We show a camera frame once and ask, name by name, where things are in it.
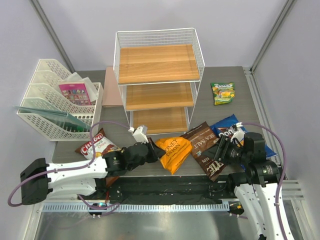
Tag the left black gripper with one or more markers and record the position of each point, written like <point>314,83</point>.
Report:
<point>156,152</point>

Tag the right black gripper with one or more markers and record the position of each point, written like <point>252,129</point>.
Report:
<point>222,144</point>

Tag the orange honey dijon chips bag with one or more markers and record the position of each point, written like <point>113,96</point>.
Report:
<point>177,149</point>

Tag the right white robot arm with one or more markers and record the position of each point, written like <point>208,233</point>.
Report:
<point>258,188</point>

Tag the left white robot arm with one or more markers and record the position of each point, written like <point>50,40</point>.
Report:
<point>42,180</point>

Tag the blue Doritos chips bag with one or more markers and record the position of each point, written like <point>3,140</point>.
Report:
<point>224,126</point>

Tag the brown Chuba cassava chips bag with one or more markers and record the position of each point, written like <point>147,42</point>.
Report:
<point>102,146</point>

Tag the top wooden shelf board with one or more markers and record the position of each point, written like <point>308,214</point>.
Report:
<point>154,64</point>

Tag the brown Kettle sea salt bag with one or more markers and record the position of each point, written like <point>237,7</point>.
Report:
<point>202,138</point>

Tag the black base mat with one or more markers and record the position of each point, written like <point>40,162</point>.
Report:
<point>165,190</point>

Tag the green yellow snack bag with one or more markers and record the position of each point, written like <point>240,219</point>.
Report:
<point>223,93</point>

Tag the pink flat board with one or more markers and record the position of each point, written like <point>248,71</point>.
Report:
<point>111,93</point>

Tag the green translucent folder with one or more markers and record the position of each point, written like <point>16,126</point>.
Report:
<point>62,119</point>

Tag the pink sticker booklet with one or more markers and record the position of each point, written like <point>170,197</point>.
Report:
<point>76,93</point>

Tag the white plastic file organizer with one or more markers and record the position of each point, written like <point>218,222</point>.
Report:
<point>43,93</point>

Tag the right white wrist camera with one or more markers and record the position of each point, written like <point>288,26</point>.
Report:
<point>238,134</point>

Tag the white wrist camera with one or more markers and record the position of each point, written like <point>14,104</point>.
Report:
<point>238,134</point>
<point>139,133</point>

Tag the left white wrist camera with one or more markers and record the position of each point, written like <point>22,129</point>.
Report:
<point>139,133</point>

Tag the white wire shelf rack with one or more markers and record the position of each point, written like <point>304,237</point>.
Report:
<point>162,37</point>

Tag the white slotted cable duct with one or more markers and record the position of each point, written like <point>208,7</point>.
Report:
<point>52,207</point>

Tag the right aluminium frame post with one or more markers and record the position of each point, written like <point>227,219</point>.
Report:
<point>284,13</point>

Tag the aluminium frame post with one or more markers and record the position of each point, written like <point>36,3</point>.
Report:
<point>284,13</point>
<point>52,33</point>

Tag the left aluminium frame post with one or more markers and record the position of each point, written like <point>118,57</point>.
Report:
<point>52,33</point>

